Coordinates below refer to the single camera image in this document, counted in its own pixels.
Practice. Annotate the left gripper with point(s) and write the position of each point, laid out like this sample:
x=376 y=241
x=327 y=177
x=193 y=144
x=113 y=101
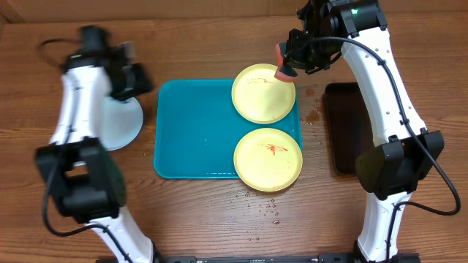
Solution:
x=142 y=83

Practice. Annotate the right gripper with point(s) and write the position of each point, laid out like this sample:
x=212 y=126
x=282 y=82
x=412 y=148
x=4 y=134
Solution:
x=294 y=60

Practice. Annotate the orange and dark sponge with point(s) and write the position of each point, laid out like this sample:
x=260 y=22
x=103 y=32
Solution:
x=283 y=73

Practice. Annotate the black rectangular tray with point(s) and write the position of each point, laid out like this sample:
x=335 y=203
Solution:
x=349 y=127

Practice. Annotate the yellow-green plate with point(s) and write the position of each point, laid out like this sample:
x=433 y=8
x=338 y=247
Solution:
x=268 y=160
x=261 y=98

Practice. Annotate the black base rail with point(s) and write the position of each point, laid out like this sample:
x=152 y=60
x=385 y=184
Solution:
x=321 y=258

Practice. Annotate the light blue plate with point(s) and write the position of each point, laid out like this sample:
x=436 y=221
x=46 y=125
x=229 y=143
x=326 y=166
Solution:
x=121 y=122

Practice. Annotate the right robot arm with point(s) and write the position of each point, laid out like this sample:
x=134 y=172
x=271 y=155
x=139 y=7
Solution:
x=404 y=150

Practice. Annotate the teal plastic tray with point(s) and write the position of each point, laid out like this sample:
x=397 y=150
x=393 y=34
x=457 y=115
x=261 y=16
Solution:
x=197 y=130

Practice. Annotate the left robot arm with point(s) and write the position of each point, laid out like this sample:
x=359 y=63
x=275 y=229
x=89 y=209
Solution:
x=99 y=113

